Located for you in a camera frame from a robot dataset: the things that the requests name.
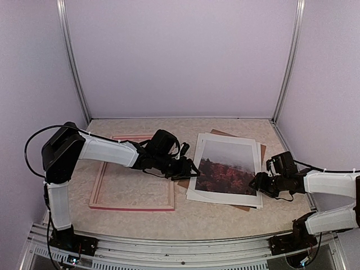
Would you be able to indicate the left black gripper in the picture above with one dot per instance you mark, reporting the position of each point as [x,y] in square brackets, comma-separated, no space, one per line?
[184,171]

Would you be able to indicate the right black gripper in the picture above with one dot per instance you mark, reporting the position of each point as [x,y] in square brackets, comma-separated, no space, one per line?
[260,183]

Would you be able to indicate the brown cardboard backing board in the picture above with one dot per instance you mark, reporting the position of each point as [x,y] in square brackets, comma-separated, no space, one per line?
[263,152]

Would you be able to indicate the wooden picture frame pink edge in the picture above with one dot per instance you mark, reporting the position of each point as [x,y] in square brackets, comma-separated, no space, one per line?
[122,189]

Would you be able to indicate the landscape photo print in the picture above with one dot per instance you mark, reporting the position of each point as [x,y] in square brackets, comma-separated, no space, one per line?
[225,171]

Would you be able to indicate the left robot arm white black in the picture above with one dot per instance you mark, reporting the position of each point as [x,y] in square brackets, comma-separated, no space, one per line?
[69,144]

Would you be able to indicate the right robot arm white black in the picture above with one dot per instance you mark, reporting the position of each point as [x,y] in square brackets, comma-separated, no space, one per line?
[308,181]

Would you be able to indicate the lower photo print white border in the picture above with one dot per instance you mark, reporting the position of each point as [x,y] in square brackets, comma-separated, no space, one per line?
[260,168]

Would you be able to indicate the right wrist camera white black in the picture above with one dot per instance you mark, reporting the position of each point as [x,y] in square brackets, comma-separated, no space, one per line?
[283,164]

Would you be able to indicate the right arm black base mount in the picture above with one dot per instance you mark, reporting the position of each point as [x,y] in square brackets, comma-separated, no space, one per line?
[289,243]

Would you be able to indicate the front aluminium rail base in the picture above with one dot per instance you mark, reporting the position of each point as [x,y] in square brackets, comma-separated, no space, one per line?
[132,253]

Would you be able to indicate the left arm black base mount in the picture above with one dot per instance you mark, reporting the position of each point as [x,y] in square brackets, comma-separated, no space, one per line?
[81,244]

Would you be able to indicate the right aluminium corner post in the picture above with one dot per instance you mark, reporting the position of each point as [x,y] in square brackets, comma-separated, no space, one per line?
[296,30]

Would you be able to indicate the aluminium corner post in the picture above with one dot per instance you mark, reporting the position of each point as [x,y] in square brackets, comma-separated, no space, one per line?
[64,25]
[296,30]

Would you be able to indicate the left aluminium corner post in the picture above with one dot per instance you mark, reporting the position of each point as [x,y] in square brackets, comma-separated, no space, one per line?
[64,25]

